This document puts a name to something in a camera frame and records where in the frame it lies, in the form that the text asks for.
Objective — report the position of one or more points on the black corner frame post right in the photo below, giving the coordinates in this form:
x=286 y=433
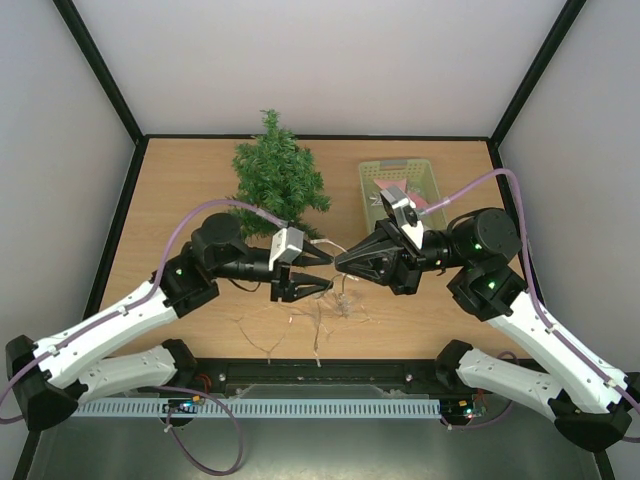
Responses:
x=561 y=26

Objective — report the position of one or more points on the black corner frame post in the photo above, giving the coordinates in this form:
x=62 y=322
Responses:
x=561 y=26
x=89 y=49

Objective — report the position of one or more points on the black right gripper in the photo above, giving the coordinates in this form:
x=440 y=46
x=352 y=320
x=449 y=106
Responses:
x=400 y=259

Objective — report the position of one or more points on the clear led string lights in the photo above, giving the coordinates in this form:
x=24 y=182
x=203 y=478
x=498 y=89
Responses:
x=299 y=330

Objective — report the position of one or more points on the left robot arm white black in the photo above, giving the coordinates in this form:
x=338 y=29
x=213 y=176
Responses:
x=53 y=376

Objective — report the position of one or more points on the silver star ornament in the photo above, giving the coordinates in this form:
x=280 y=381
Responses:
x=375 y=201

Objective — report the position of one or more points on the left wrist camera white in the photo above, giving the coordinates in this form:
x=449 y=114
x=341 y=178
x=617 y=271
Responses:
x=286 y=246

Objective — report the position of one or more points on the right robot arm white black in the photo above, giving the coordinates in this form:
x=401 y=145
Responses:
x=588 y=400

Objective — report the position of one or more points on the light green plastic basket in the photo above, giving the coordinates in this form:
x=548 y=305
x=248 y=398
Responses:
x=380 y=174

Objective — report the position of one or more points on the small green christmas tree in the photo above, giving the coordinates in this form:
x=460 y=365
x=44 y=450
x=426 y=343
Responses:
x=278 y=175

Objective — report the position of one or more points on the pink paper triangle ornament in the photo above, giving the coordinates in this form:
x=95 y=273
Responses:
x=417 y=193

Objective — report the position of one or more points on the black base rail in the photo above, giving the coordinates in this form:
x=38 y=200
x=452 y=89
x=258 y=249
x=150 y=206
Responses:
x=227 y=377

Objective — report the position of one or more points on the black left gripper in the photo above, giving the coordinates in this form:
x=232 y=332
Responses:
x=280 y=284

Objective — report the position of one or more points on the light blue slotted cable duct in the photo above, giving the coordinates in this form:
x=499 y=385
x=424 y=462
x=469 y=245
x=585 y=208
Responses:
x=243 y=408

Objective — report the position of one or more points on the black corner frame post left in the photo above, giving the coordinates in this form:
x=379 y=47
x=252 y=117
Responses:
x=89 y=49

